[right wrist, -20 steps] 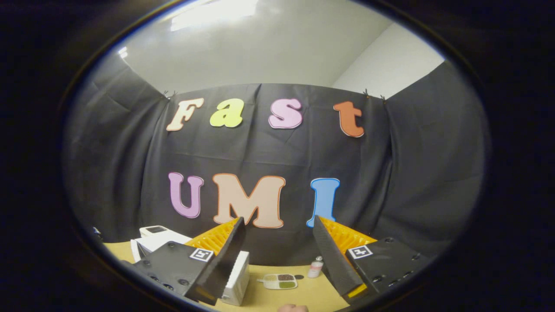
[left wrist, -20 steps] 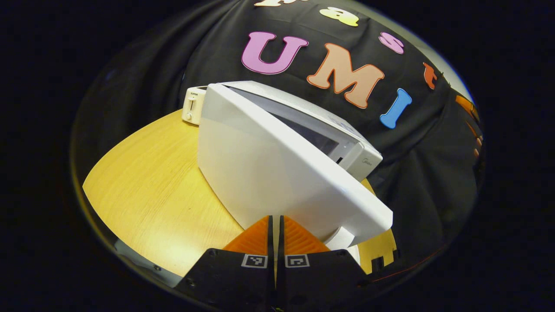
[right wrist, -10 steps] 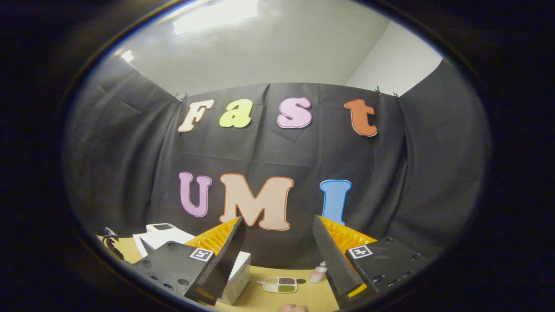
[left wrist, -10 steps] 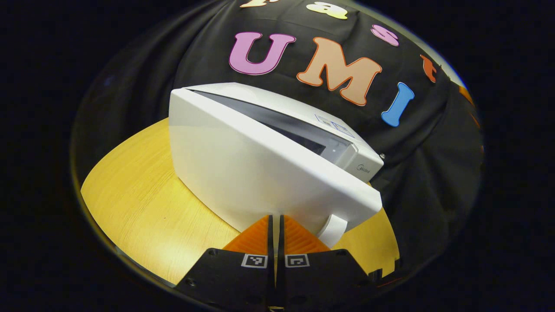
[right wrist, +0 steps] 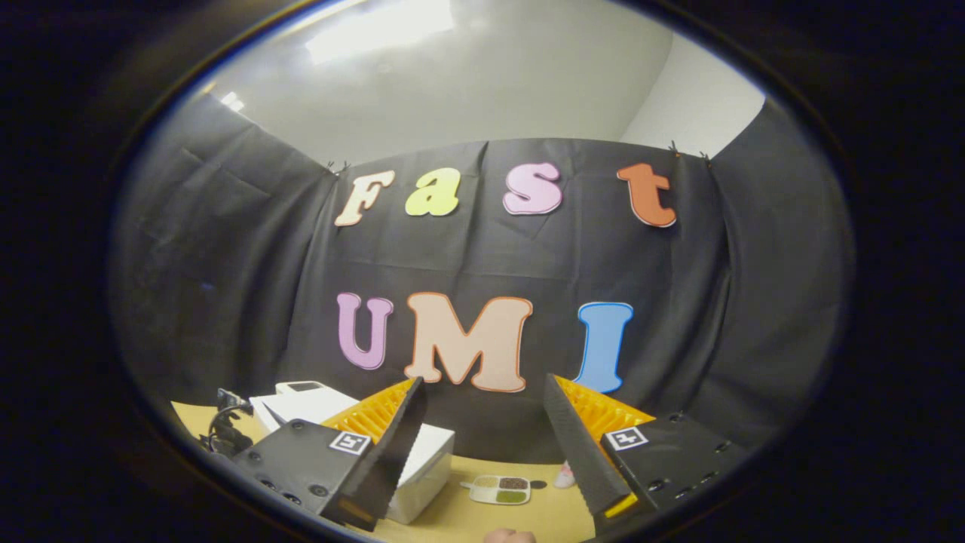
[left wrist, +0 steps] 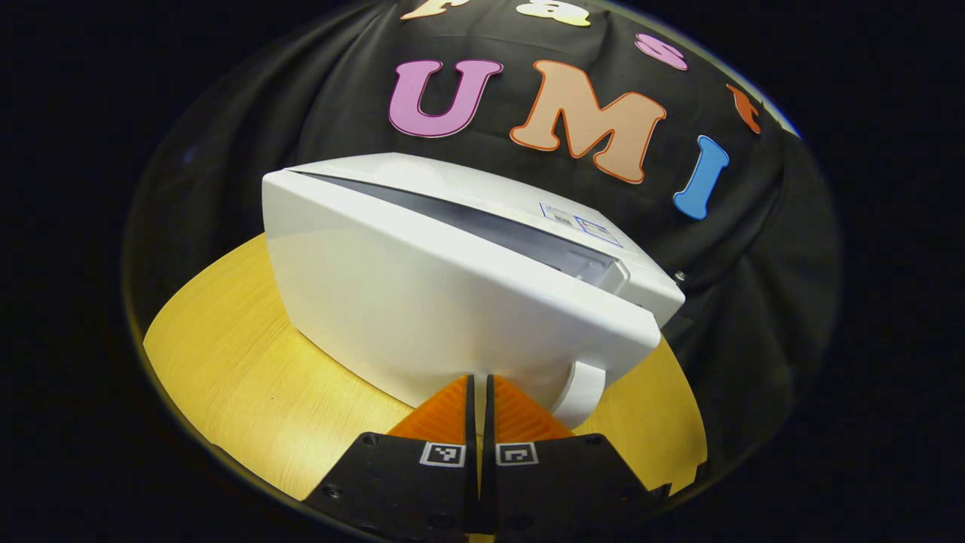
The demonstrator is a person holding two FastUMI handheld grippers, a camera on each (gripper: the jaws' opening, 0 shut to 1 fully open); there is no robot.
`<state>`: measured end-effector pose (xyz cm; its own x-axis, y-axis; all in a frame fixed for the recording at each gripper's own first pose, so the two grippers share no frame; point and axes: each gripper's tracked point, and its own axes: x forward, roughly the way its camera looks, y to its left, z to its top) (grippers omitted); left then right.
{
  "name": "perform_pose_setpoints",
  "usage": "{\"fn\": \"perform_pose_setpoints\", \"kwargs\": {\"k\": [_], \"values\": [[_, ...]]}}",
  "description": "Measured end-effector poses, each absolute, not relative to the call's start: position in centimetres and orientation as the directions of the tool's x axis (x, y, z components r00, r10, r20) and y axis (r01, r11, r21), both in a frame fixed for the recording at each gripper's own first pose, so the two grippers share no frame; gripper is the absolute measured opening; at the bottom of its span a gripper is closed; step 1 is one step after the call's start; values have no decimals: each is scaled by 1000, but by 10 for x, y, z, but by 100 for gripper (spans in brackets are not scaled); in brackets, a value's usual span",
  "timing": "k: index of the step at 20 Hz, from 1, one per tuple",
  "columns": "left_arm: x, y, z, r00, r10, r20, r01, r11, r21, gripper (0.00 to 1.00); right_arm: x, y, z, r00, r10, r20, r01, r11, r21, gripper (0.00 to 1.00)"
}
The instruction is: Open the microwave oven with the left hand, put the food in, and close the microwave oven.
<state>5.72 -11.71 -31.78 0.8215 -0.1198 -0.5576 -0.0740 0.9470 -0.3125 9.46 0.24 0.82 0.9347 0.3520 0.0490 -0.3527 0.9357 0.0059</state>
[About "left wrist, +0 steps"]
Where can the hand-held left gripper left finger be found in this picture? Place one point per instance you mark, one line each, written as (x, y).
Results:
(407, 483)

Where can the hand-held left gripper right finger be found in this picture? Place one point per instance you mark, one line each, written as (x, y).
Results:
(565, 483)

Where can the white microwave oven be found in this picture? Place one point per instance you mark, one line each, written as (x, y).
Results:
(422, 302)

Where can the black backdrop cloth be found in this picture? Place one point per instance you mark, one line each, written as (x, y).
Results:
(754, 226)

